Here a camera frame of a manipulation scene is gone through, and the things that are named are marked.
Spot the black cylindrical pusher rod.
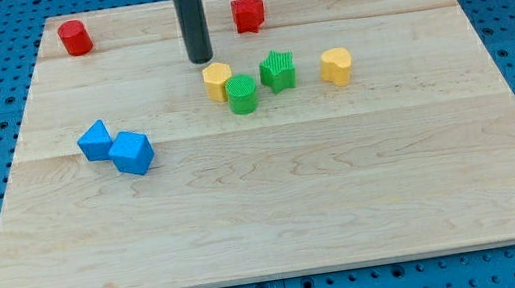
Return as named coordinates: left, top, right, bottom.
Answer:
left=173, top=0, right=213, bottom=65

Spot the blue cube block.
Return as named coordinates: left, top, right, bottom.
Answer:
left=108, top=131, right=155, bottom=175

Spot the blue triangle block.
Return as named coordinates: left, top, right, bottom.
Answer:
left=77, top=120, right=113, bottom=162

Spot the red star block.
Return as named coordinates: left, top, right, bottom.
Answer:
left=230, top=0, right=265, bottom=33

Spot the yellow hexagon block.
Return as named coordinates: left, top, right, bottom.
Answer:
left=202, top=62, right=232, bottom=103

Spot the green cylinder block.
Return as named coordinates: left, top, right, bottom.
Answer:
left=225, top=74, right=259, bottom=115

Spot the red cylinder block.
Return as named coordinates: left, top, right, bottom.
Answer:
left=57, top=19, right=93, bottom=56

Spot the green star block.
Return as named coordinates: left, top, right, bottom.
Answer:
left=259, top=50, right=297, bottom=94

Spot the yellow heart block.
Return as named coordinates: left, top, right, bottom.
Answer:
left=319, top=47, right=353, bottom=87

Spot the light wooden board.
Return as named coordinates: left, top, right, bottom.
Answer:
left=0, top=0, right=515, bottom=288

